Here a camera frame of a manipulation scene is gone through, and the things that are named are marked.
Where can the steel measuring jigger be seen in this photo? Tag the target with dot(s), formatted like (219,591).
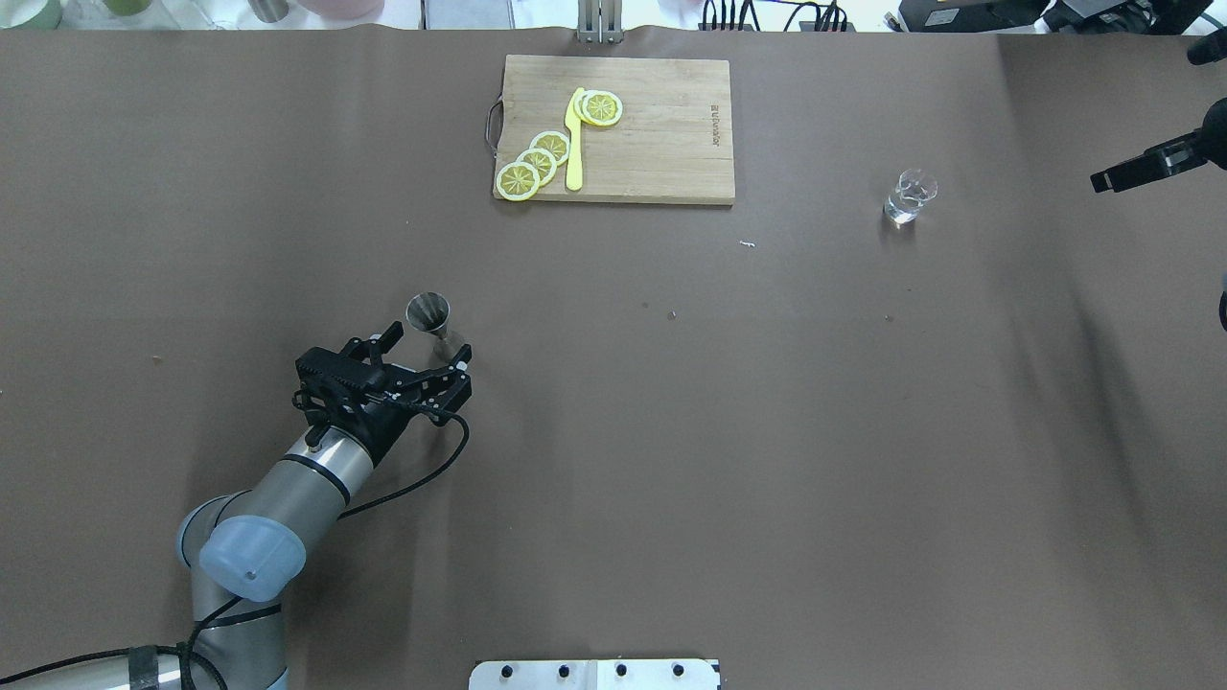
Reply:
(429,312)

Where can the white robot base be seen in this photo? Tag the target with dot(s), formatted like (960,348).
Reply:
(611,673)

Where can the clear glass cup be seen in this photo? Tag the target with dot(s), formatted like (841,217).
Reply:
(911,192)

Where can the lemon slice outer row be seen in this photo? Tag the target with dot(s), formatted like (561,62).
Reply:
(517,181)

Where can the yellow plastic knife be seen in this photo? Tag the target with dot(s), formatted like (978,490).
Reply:
(575,169)

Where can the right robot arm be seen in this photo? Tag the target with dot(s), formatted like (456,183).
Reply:
(1213,127)

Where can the pink bowl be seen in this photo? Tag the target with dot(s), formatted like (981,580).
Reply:
(341,9)

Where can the lemon slice middle row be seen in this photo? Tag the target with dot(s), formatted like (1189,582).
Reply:
(542,162)

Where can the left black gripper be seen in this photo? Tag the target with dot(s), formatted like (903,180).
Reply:
(387,426)

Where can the wooden cutting board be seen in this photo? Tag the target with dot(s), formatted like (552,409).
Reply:
(673,145)

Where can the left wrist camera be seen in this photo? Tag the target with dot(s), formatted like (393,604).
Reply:
(330,380)

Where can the lemon slice under pair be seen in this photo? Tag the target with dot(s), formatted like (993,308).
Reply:
(576,104)

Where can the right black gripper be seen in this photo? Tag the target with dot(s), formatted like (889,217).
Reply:
(1143,165)

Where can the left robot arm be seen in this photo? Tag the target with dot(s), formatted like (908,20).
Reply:
(243,549)

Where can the aluminium frame post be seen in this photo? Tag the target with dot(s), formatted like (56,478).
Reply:
(600,22)

